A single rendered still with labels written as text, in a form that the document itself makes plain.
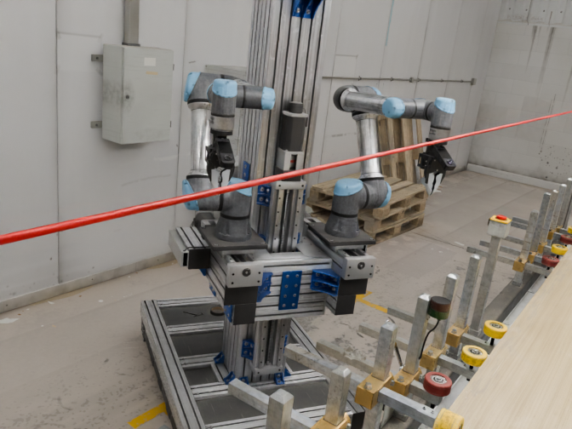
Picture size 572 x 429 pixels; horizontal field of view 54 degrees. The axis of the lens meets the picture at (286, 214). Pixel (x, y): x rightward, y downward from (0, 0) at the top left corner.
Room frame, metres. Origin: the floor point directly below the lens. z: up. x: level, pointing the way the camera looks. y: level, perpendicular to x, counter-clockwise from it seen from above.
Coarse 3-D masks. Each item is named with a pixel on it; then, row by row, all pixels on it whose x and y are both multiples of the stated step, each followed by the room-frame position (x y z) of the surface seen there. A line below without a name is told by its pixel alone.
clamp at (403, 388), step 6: (402, 372) 1.54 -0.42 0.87; (420, 372) 1.57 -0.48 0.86; (396, 378) 1.50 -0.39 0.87; (408, 378) 1.51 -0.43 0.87; (414, 378) 1.52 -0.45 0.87; (420, 378) 1.56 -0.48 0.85; (396, 384) 1.48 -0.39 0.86; (402, 384) 1.47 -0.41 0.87; (408, 384) 1.48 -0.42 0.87; (396, 390) 1.48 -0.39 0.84; (402, 390) 1.47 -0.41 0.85; (408, 390) 1.49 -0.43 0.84
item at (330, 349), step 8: (320, 344) 1.67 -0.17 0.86; (328, 344) 1.67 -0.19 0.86; (328, 352) 1.65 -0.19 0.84; (336, 352) 1.64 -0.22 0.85; (344, 360) 1.62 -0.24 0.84; (352, 360) 1.60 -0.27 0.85; (360, 360) 1.59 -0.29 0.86; (368, 360) 1.60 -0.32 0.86; (360, 368) 1.59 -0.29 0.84; (368, 368) 1.57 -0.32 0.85; (416, 384) 1.50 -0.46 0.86; (416, 392) 1.48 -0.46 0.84; (424, 392) 1.47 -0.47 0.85; (432, 400) 1.45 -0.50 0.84; (440, 400) 1.45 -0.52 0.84
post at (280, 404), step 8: (280, 392) 0.93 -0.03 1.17; (288, 392) 0.93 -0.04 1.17; (272, 400) 0.92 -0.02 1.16; (280, 400) 0.91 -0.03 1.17; (288, 400) 0.92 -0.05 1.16; (272, 408) 0.92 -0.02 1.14; (280, 408) 0.91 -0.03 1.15; (288, 408) 0.92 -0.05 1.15; (272, 416) 0.91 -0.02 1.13; (280, 416) 0.91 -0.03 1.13; (288, 416) 0.92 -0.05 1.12; (272, 424) 0.91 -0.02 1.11; (280, 424) 0.90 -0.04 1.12; (288, 424) 0.93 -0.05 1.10
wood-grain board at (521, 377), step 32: (544, 288) 2.30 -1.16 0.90; (544, 320) 1.97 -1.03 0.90; (512, 352) 1.69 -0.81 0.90; (544, 352) 1.71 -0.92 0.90; (480, 384) 1.47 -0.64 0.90; (512, 384) 1.49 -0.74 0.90; (544, 384) 1.52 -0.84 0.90; (480, 416) 1.31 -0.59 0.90; (512, 416) 1.33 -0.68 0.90; (544, 416) 1.35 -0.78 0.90
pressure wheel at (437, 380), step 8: (432, 376) 1.48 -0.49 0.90; (440, 376) 1.48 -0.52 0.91; (424, 384) 1.46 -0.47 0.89; (432, 384) 1.44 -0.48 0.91; (440, 384) 1.44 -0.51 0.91; (448, 384) 1.44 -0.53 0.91; (432, 392) 1.43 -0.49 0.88; (440, 392) 1.43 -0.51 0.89; (448, 392) 1.43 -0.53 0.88; (432, 408) 1.46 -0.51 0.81
